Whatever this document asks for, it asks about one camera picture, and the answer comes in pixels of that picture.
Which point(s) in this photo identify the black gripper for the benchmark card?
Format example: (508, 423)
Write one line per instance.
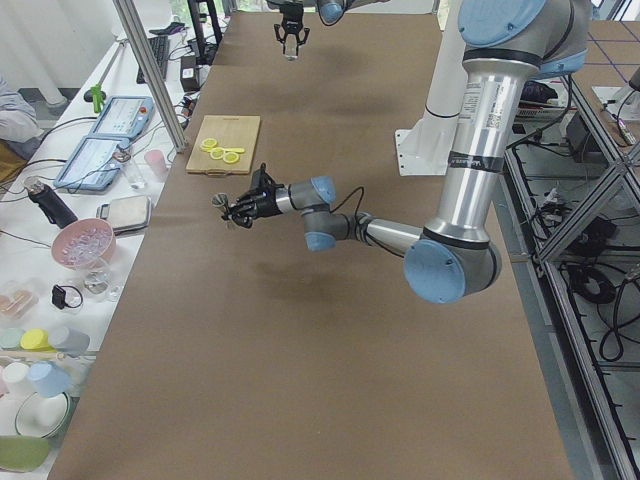
(268, 204)
(290, 24)

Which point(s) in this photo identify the clear glass measuring cup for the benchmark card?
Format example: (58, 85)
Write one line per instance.
(290, 49)

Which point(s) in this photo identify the steel double jigger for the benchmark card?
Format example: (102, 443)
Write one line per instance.
(220, 202)

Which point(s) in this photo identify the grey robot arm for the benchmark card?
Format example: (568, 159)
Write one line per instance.
(507, 43)
(330, 12)

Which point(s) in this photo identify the pink plastic cup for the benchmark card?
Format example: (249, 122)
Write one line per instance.
(155, 159)

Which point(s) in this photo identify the grey plastic cup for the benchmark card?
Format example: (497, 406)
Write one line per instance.
(69, 341)

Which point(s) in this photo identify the yellow plastic cup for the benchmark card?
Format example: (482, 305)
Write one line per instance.
(36, 340)

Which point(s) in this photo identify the light blue plastic cup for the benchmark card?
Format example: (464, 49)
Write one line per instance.
(48, 379)

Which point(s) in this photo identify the mint green plastic cup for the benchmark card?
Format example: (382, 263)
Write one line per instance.
(10, 338)

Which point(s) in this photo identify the white plastic cup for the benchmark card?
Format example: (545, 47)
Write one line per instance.
(15, 377)

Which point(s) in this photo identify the lemon slice far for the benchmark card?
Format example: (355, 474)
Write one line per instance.
(231, 157)

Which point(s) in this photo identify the lemon slice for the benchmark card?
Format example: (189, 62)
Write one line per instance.
(231, 157)
(217, 153)
(208, 144)

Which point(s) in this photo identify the lemon slice middle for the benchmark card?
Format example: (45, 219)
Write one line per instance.
(217, 153)

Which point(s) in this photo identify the lemon slice near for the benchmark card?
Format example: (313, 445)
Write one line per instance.
(208, 144)

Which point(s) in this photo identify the bamboo cutting board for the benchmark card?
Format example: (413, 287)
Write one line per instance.
(229, 131)

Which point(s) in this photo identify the clear drinking glass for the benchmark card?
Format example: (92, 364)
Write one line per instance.
(133, 175)

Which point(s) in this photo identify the grey kitchen scale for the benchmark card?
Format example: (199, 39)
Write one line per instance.
(126, 215)

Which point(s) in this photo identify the black keyboard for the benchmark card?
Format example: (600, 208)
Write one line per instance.
(159, 46)

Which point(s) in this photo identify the blue teach pendant upper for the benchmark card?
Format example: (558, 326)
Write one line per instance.
(123, 117)

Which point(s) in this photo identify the blue teach pendant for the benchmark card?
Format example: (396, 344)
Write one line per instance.
(92, 166)
(123, 117)

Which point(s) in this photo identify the blue teach pendant lower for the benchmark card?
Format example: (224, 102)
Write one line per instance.
(92, 166)

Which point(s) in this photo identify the pink bowl of ice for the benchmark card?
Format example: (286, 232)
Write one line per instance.
(83, 242)

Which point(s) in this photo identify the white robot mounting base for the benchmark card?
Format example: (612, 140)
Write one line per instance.
(424, 149)

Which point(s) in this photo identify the green clamp tool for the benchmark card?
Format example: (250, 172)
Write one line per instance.
(98, 98)

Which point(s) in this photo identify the black bottle with steel cap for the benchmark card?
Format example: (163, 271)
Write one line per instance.
(50, 203)

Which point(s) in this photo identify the white plate green rim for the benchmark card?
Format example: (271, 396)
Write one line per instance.
(42, 417)

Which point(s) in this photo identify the green plastic bowl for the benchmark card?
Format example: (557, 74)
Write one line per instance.
(23, 453)

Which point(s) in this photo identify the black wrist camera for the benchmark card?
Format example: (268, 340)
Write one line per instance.
(262, 182)

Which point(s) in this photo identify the aluminium frame post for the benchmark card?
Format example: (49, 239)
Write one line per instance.
(135, 33)

